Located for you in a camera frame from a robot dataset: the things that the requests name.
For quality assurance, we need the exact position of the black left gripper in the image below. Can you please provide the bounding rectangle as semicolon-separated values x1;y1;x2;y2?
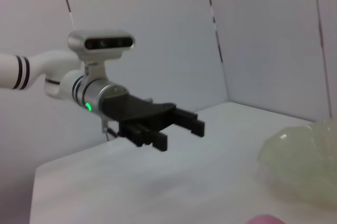
101;94;205;152

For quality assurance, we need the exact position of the pink peach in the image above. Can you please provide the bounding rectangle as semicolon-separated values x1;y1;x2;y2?
247;213;286;224

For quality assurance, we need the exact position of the green glass fruit plate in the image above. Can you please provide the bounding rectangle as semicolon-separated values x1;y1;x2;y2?
256;118;337;209

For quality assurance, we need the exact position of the left gripper cable with plug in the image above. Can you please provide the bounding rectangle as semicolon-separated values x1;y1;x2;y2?
101;117;122;140

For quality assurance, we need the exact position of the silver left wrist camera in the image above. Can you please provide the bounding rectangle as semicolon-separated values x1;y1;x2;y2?
67;29;136;63

